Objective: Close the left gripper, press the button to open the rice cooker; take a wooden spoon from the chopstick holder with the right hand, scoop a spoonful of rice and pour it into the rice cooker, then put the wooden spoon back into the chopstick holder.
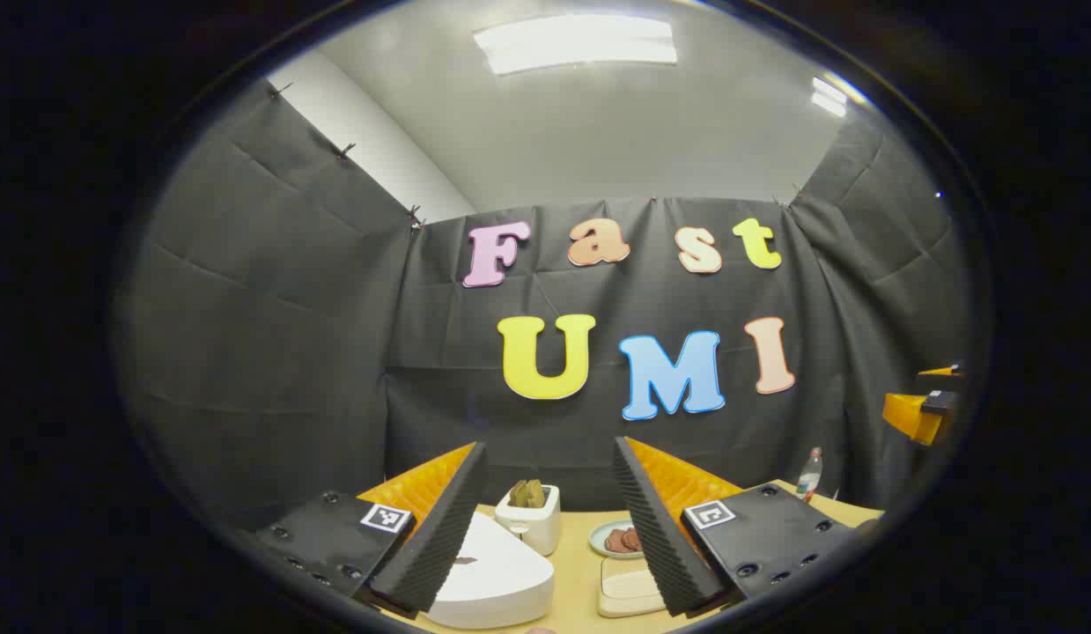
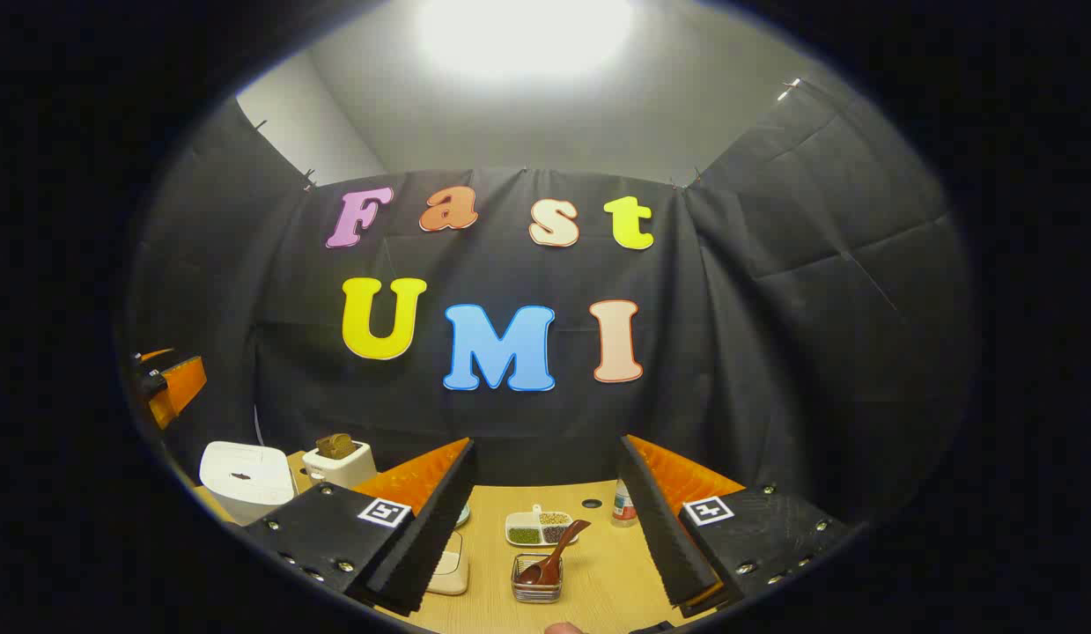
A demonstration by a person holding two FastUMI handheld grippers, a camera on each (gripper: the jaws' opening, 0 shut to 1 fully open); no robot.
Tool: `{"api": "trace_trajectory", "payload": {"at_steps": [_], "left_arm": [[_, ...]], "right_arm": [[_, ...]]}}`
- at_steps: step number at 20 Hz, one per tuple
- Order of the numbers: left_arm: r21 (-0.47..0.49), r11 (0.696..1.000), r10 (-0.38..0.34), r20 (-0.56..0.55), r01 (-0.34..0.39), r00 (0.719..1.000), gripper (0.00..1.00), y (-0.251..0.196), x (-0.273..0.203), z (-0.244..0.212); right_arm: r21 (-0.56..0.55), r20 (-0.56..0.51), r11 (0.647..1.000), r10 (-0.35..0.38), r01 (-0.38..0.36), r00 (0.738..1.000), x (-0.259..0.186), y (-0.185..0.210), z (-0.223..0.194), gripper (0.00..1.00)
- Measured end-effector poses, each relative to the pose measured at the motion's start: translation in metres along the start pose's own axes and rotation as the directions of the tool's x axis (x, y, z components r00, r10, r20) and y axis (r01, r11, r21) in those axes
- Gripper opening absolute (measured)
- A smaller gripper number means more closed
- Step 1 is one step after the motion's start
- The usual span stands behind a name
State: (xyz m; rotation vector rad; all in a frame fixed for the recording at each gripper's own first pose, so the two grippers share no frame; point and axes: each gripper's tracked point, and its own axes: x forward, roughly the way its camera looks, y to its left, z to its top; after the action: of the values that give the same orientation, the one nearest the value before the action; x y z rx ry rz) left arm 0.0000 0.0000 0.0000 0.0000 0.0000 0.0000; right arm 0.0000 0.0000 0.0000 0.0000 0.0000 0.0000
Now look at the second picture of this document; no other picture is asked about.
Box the white rice cooker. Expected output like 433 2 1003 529
199 440 298 527

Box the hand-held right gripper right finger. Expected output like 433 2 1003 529
617 435 863 617

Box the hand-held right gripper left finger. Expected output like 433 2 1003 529
243 438 475 617

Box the brown wooden spoon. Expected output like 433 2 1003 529
517 520 592 587

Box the white divided dish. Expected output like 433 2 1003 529
505 505 579 548

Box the white toaster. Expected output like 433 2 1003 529
302 440 376 490

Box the white rice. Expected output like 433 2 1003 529
429 550 467 593

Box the glass chopstick holder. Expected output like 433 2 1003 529
511 553 564 604

